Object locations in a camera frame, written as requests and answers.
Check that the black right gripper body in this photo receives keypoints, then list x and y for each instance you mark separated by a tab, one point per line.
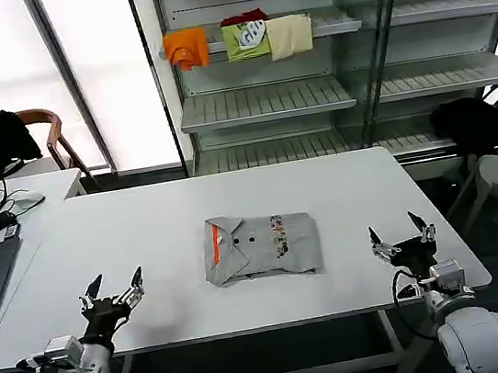
416	255

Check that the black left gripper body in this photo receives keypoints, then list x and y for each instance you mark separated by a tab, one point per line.
105	315

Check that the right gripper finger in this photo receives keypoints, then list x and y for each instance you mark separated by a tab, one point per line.
427	232
384	248

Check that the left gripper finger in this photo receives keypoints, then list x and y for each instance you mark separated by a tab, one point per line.
131	292
91	294

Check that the grey printed shirt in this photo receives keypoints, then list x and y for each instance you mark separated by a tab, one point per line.
263	251

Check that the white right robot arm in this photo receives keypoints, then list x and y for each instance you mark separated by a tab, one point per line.
477	340

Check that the small white card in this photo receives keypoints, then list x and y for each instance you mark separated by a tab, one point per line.
10	231

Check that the black power adapter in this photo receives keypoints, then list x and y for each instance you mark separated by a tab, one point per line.
2	222

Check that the black garment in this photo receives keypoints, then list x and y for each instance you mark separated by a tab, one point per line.
467	123

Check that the brown wooden chair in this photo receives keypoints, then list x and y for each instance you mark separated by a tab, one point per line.
55	130

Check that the grey metal shelf with clothes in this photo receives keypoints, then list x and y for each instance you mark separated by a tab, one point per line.
274	104

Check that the grey window post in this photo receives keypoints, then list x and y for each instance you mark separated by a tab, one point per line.
73	90

